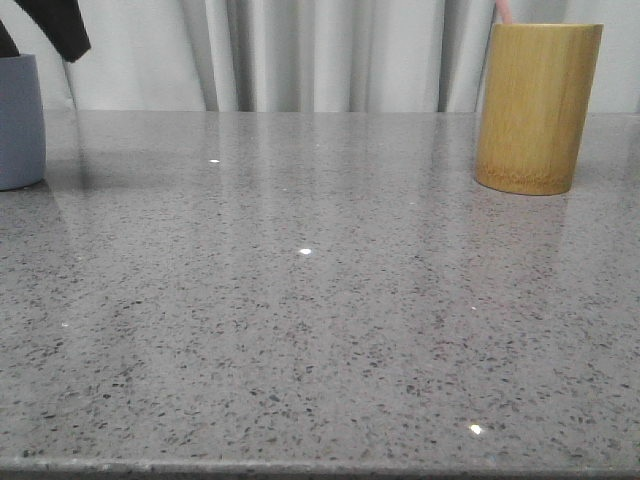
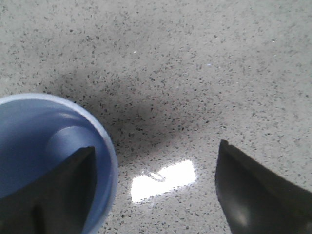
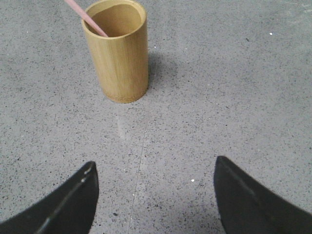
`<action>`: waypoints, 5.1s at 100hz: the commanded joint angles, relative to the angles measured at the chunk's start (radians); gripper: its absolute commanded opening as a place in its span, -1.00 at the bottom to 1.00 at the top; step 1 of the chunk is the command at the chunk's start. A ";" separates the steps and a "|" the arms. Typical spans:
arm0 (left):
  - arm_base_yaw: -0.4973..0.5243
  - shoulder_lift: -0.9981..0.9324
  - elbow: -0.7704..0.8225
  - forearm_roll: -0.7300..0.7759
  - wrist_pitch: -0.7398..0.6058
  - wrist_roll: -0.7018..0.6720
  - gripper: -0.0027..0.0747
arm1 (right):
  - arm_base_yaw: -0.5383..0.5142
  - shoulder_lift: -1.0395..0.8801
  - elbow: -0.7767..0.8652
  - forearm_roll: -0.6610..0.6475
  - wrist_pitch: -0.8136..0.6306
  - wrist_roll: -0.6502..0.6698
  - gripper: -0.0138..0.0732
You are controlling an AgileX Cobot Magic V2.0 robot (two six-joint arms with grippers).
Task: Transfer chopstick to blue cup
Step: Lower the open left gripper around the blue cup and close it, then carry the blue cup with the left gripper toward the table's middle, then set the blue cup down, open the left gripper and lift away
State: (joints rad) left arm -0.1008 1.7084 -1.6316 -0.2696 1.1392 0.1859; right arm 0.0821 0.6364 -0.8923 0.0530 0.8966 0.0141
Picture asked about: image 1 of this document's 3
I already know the pink chopstick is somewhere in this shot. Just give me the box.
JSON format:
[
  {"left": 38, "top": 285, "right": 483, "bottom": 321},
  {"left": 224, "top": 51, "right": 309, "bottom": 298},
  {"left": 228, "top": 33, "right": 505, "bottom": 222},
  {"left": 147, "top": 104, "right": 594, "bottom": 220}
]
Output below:
[{"left": 495, "top": 0, "right": 514, "bottom": 24}]

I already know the white grey curtain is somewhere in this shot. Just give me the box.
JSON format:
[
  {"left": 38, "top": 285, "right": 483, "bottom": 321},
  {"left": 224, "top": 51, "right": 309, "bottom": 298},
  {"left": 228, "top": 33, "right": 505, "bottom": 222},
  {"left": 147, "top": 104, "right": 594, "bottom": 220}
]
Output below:
[{"left": 0, "top": 0, "right": 640, "bottom": 115}]

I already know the bamboo wooden cup holder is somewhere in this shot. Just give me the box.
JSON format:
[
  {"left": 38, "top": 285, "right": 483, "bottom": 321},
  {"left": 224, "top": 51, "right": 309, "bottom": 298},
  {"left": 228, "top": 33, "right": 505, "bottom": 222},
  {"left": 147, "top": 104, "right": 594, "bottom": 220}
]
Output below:
[{"left": 475, "top": 23, "right": 603, "bottom": 195}]

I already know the blue plastic cup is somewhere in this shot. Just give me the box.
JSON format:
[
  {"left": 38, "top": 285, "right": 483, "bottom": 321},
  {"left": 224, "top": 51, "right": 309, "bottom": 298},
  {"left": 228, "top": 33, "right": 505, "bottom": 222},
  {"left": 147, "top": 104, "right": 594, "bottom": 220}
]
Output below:
[{"left": 1, "top": 54, "right": 46, "bottom": 191}]

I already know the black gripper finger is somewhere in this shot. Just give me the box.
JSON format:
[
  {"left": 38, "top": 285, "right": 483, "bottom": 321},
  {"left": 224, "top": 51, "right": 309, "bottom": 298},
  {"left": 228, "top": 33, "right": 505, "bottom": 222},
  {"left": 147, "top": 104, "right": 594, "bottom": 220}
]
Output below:
[
  {"left": 0, "top": 21, "right": 19, "bottom": 58},
  {"left": 15, "top": 0, "right": 91, "bottom": 63}
]

